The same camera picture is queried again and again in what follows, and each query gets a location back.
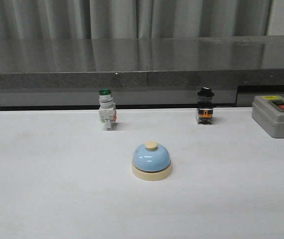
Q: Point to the green pushbutton switch module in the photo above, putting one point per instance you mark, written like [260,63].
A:
[107,110]

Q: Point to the grey on-off switch box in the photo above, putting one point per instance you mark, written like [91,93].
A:
[268,112]

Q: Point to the white pleated curtain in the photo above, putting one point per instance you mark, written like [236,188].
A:
[116,19]

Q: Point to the black rotary selector switch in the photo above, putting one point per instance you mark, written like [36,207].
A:
[204,111]

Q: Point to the blue call bell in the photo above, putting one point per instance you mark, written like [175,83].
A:
[151,162]

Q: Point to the grey stone counter ledge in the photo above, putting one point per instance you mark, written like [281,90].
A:
[141,73]

